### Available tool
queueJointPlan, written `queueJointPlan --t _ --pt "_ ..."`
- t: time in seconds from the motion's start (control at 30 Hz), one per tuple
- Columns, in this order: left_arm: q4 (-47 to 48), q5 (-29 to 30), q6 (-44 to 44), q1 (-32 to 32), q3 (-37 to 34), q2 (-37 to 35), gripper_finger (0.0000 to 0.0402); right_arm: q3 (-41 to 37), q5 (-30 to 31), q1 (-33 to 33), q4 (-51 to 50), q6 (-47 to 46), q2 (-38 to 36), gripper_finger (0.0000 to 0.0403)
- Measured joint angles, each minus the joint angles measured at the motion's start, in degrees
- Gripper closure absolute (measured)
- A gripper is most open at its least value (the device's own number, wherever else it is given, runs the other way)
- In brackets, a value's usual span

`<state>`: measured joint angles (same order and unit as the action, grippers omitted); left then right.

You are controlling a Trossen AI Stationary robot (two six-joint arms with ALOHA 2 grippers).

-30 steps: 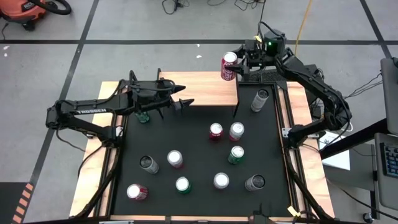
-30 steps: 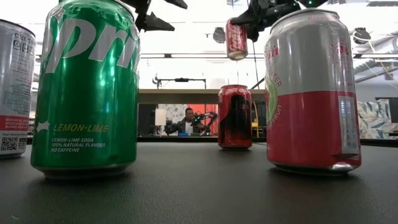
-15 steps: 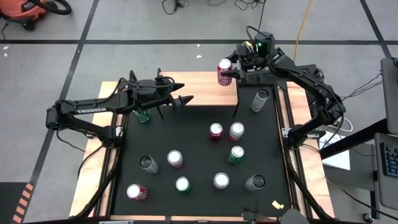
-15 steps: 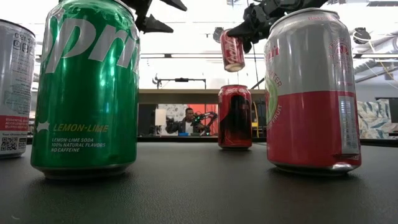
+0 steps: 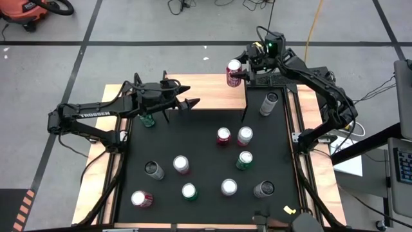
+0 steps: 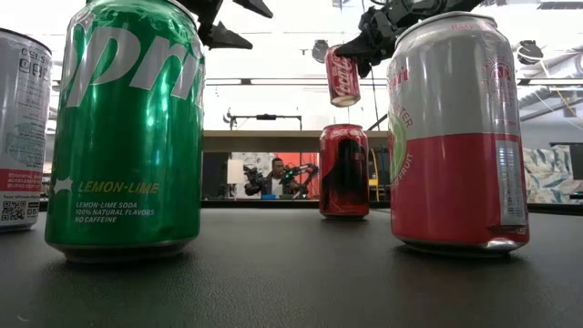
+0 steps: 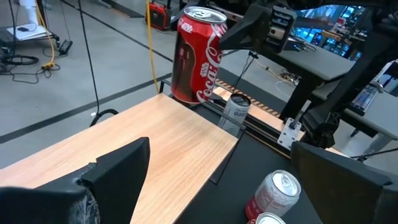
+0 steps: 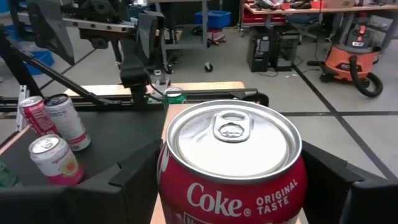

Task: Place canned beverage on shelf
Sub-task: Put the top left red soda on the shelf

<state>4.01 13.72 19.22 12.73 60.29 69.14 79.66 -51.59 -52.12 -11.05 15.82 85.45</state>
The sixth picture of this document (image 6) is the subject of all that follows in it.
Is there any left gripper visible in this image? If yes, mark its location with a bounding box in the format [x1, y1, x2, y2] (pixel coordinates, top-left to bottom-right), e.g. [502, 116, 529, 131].
[176, 0, 274, 50]

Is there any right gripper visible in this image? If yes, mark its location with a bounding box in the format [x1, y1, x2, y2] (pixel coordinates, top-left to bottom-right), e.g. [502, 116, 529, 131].
[334, 0, 456, 79]

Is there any red Coca-Cola can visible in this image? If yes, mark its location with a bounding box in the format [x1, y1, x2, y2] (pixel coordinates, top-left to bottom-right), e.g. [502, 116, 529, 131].
[318, 123, 371, 221]
[323, 44, 363, 108]

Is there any slim white Celsius can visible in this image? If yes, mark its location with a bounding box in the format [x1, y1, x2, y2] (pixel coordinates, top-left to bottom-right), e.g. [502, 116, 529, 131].
[0, 27, 54, 233]

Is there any wooden shelf with black legs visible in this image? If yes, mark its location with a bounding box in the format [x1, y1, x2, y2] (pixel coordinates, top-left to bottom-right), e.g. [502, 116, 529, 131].
[202, 129, 391, 210]

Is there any black round ceiling fixture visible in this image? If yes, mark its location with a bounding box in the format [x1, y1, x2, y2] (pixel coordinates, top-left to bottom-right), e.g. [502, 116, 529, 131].
[312, 39, 330, 65]
[517, 39, 545, 65]

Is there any orange red panel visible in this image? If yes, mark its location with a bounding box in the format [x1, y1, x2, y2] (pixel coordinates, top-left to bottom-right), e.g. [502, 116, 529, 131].
[275, 152, 320, 200]

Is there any small white board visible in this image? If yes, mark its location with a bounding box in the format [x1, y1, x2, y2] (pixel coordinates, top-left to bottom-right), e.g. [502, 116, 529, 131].
[226, 159, 245, 186]

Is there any person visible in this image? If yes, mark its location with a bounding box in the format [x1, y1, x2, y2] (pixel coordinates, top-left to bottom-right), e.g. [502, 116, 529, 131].
[259, 157, 292, 200]

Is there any white and pink seltzer can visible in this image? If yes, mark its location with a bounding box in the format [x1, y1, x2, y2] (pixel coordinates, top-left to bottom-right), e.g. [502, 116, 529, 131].
[385, 11, 531, 259]

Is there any green Sprite can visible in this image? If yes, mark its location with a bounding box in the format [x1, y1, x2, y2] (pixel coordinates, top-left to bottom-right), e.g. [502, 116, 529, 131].
[44, 0, 207, 264]

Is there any leaf patterned panel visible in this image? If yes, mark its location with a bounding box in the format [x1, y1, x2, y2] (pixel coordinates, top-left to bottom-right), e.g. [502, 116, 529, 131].
[522, 144, 583, 205]

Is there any black table mat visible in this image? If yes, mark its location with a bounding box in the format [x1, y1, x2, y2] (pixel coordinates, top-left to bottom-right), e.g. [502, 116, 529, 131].
[0, 207, 583, 328]

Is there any yellow hanging cable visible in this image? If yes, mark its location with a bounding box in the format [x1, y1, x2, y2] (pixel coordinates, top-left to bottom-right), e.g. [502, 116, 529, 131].
[369, 149, 382, 202]

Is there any black aluminium table frame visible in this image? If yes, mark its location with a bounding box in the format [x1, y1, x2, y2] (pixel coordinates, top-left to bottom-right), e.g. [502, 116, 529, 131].
[38, 198, 583, 216]

